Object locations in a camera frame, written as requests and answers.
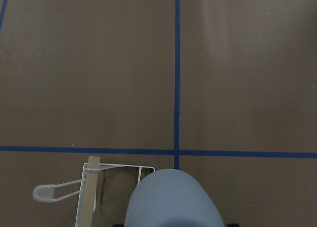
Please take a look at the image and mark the white wire cup holder rack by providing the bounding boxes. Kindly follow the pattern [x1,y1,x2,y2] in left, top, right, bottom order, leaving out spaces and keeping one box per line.
[32,156,156,227]

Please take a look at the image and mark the light blue cup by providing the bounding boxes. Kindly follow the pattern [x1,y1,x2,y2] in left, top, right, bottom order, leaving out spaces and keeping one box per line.
[124,169,224,227]

